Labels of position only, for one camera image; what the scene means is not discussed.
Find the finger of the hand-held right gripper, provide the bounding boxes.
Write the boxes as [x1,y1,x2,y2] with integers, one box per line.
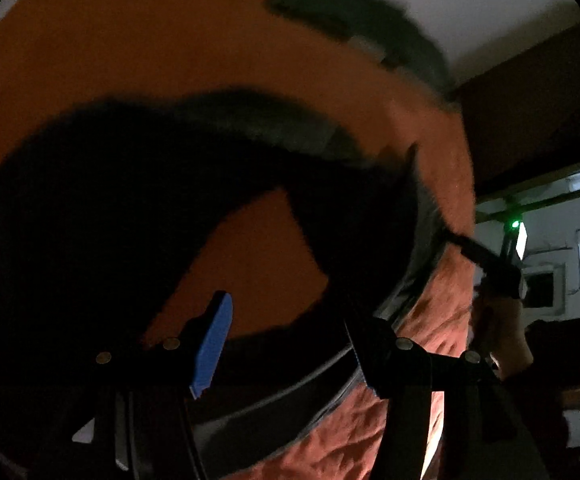
[444,230,502,282]

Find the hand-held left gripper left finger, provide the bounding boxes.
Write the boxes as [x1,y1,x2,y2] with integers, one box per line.
[30,290,234,480]

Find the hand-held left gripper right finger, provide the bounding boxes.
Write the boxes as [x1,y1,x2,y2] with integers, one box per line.
[344,316,551,480]

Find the dark grey jeans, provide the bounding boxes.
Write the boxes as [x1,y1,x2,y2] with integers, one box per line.
[0,90,451,471]

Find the dark green cloth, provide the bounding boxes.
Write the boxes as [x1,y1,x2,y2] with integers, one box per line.
[267,0,451,93]

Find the person's right hand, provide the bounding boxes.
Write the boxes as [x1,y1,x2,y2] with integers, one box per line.
[471,280,535,378]

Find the dark brown wooden furniture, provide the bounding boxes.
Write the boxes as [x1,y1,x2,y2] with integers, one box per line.
[452,22,580,196]

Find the orange fuzzy blanket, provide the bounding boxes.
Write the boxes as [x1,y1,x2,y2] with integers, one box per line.
[0,0,478,480]

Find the dark wall box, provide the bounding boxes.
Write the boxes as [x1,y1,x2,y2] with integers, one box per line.
[524,264,567,311]

